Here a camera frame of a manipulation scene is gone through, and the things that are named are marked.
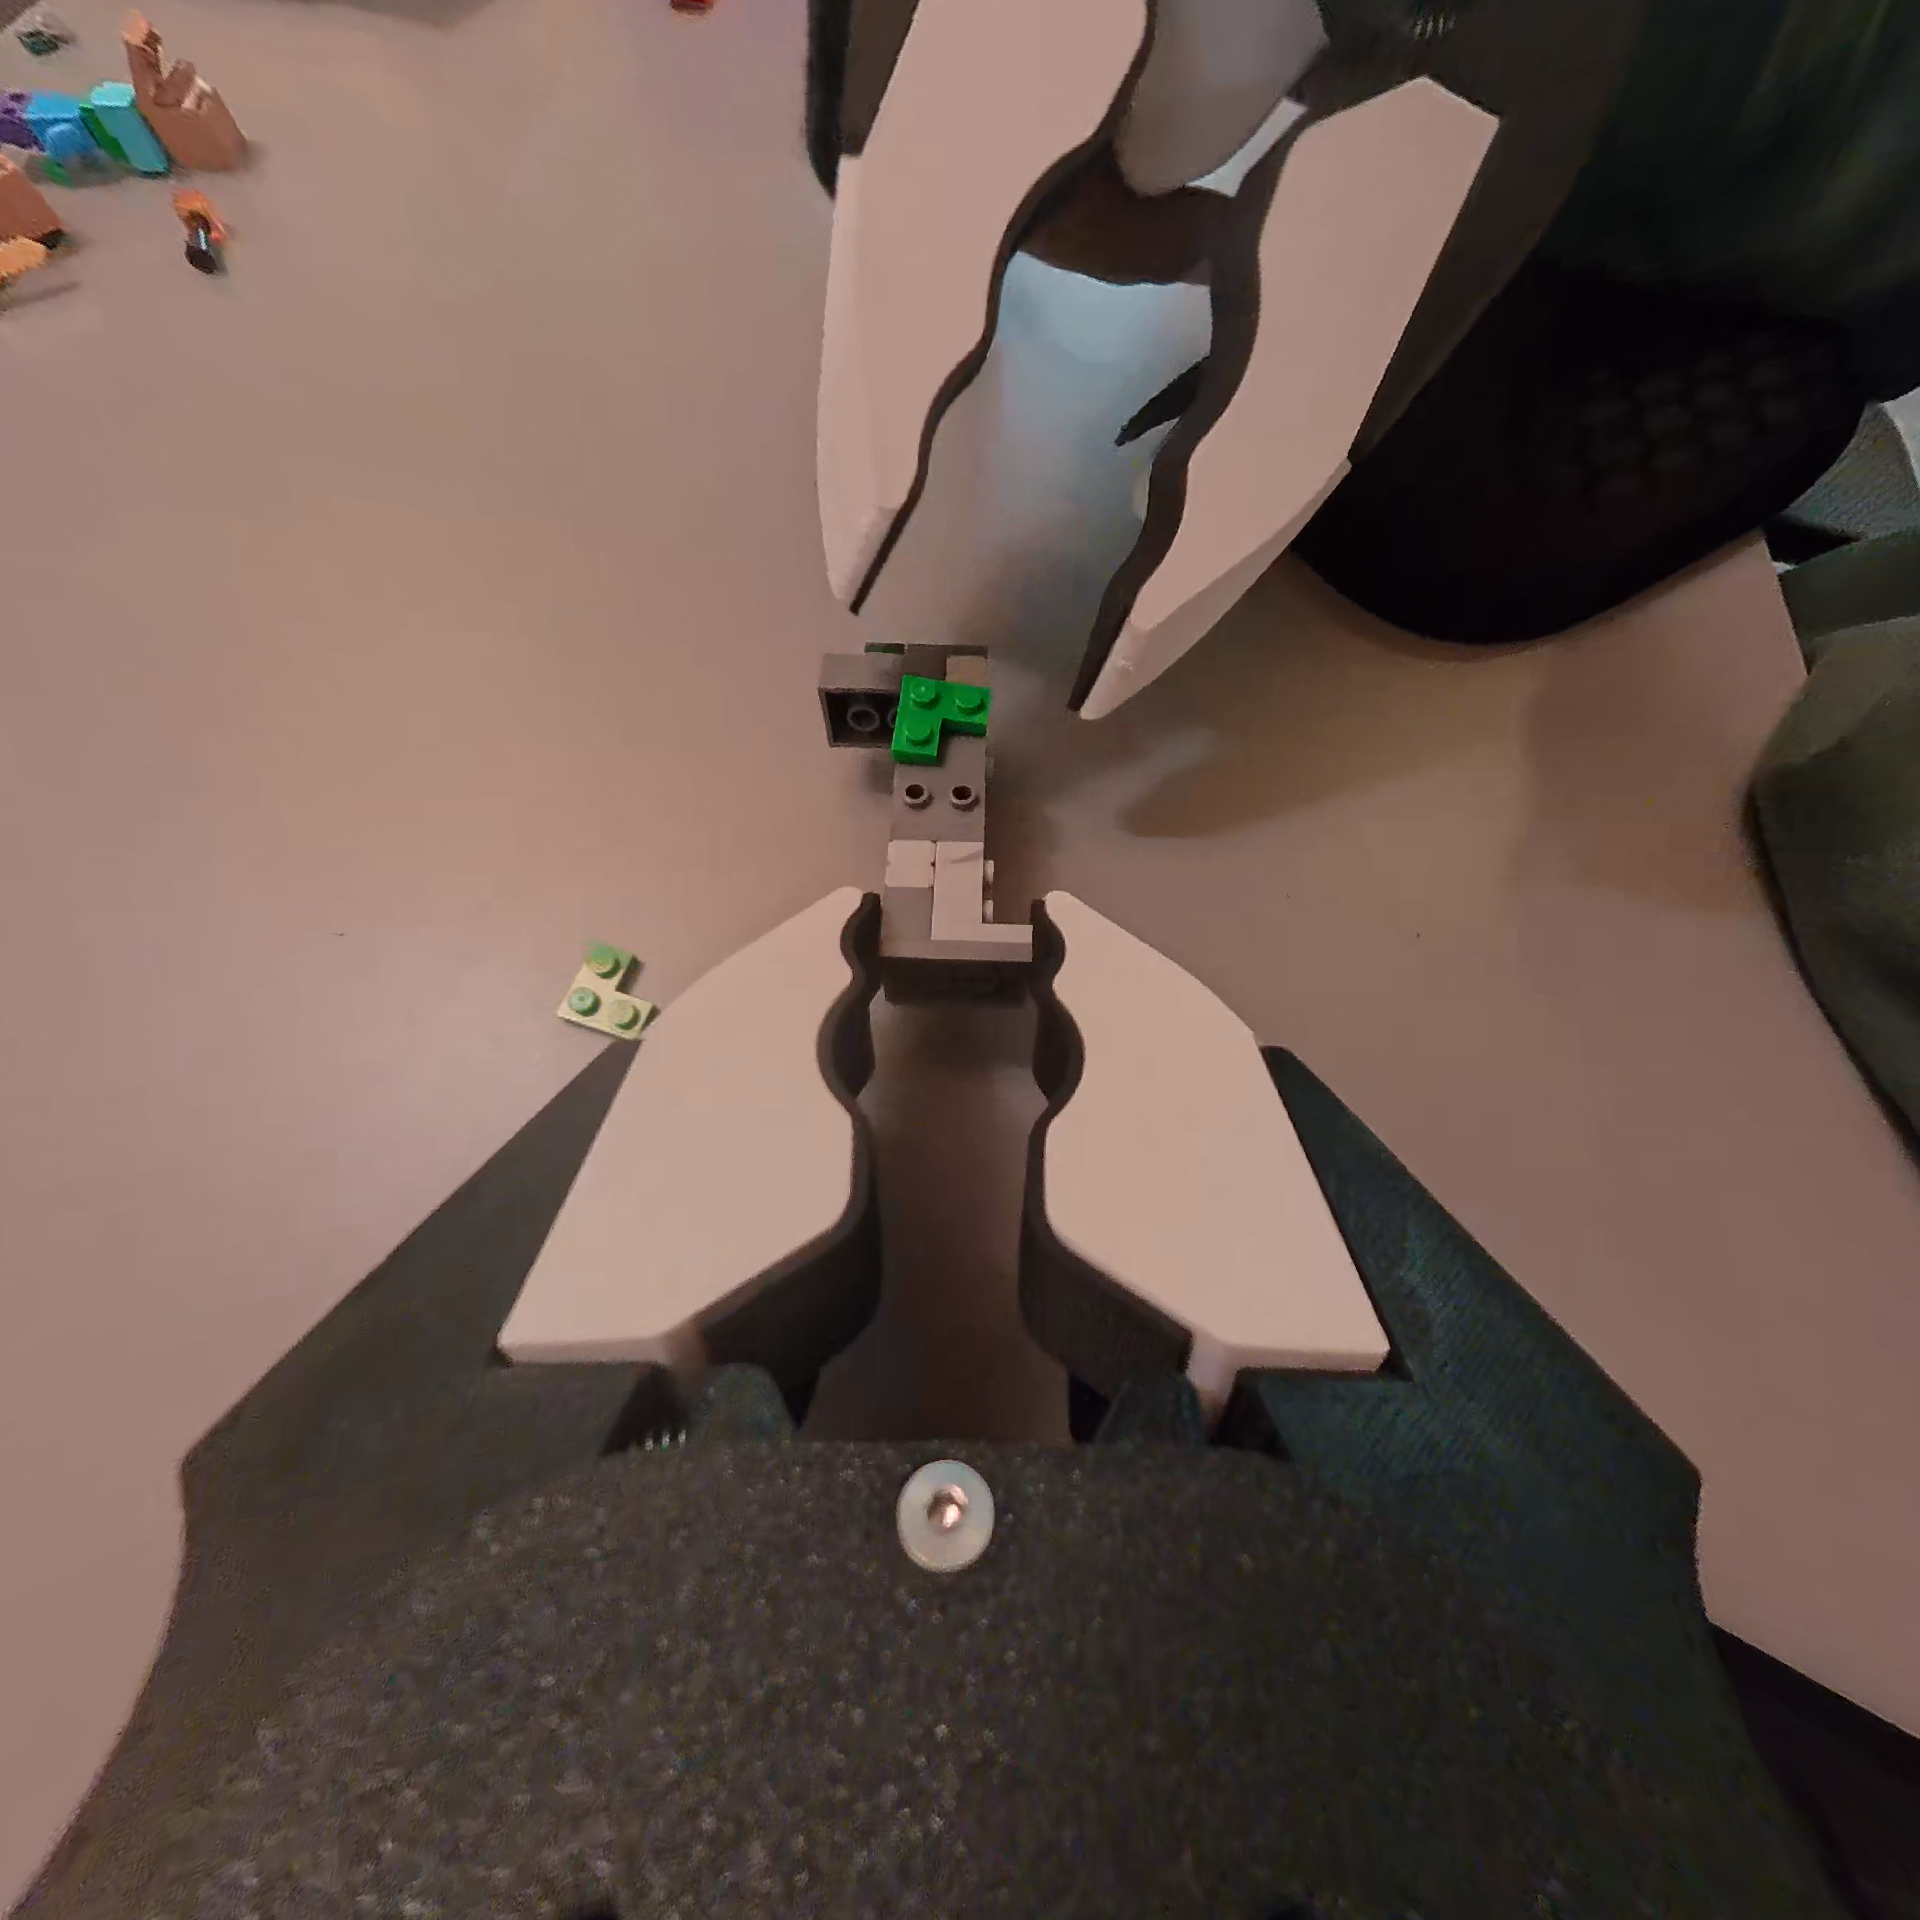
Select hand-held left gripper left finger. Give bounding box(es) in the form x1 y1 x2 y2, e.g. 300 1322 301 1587
495 889 887 1369

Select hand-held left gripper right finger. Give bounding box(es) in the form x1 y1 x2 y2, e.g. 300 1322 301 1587
1021 892 1393 1383

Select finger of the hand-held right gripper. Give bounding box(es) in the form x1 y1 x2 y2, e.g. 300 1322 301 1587
817 0 1162 617
1074 76 1502 722

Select pile of colourful brick figures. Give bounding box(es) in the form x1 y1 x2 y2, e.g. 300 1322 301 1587
0 10 255 301

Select bright green corner plate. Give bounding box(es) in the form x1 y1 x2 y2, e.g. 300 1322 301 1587
892 676 995 753
554 943 662 1041

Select grey white brick column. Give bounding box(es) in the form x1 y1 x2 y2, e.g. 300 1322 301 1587
878 753 1055 995

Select black quilted wrist rest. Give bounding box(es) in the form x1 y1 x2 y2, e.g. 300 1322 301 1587
1291 271 1862 647

